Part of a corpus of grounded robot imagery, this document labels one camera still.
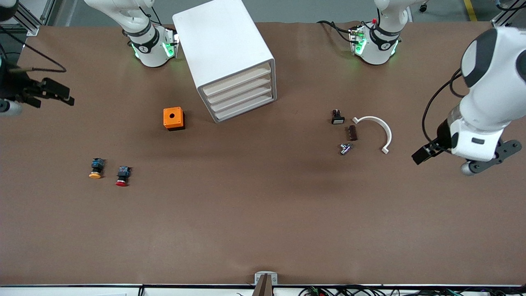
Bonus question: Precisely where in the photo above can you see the black cable bundle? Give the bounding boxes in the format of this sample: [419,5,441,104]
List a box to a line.
[298,286,526,296]

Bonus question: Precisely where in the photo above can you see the orange button enclosure box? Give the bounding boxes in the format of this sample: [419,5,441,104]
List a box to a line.
[163,107,185,131]

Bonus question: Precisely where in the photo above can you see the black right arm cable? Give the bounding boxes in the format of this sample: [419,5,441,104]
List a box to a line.
[0,25,67,74]

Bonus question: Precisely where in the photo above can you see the white table edge rail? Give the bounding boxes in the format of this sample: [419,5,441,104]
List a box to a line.
[0,284,526,296]

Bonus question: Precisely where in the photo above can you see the brown post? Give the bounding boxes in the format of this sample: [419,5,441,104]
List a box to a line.
[251,275,274,296]

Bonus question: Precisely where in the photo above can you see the aluminium frame profile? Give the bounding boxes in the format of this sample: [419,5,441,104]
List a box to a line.
[12,0,62,37]
[491,0,526,32]

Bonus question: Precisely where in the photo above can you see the yellow mushroom push button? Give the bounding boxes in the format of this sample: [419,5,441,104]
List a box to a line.
[89,158,105,179]

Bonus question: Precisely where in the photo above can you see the black base cable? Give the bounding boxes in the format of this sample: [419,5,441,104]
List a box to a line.
[316,20,355,44]

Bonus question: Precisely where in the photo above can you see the white curved plastic arc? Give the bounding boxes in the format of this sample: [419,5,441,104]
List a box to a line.
[353,116,393,155]

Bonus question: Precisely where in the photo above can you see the white drawer cabinet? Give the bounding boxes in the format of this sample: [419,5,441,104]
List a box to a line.
[173,0,277,123]

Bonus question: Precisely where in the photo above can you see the red mushroom push button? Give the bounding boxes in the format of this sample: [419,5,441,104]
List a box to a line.
[115,166,132,187]

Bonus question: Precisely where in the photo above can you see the silver metal bracket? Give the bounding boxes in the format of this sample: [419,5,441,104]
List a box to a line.
[254,271,278,286]

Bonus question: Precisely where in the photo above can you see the white plastic drawer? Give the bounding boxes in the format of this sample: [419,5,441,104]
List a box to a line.
[208,74,272,104]
[215,91,275,121]
[211,82,274,112]
[203,64,272,97]

